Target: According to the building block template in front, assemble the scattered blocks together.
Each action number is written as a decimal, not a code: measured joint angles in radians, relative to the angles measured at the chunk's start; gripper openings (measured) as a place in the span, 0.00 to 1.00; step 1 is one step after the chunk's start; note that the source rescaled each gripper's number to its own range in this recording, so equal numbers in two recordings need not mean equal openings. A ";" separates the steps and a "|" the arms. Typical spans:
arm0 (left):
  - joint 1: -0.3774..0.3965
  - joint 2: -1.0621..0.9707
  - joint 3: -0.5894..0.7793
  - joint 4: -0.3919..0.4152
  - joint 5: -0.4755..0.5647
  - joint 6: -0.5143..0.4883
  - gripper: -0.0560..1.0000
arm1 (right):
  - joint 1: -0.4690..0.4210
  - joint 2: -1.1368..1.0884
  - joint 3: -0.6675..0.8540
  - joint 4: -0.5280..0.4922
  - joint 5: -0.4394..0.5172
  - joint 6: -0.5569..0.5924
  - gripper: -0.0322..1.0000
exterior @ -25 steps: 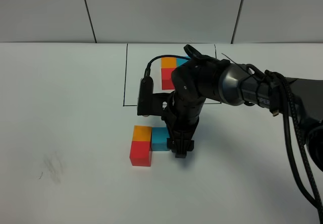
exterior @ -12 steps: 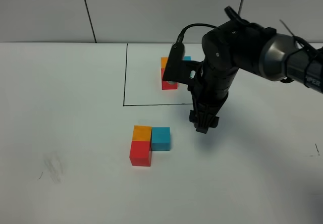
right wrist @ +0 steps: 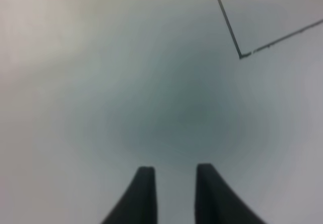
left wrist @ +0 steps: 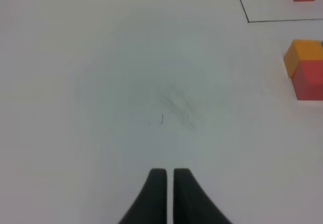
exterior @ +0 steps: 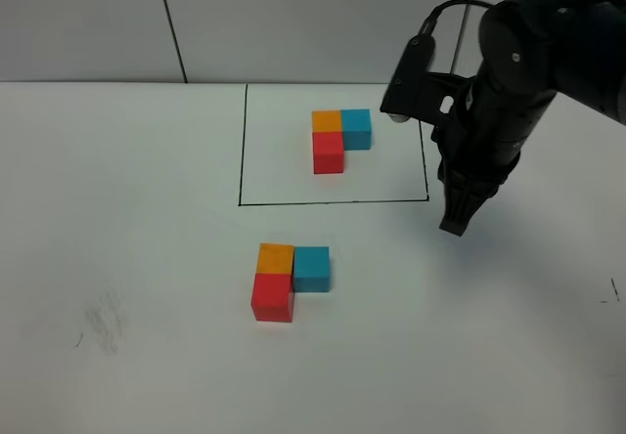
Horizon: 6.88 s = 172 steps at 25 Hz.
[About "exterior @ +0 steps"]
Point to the template red cube block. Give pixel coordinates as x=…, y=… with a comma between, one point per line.
x=328, y=152

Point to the template blue cube block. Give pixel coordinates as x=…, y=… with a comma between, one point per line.
x=356, y=129

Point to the template orange cube block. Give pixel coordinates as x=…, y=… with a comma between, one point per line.
x=324, y=121

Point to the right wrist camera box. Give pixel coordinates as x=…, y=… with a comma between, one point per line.
x=415, y=92

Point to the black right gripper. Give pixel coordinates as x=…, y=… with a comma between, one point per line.
x=480, y=142

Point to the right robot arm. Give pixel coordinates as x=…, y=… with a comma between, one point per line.
x=532, y=50

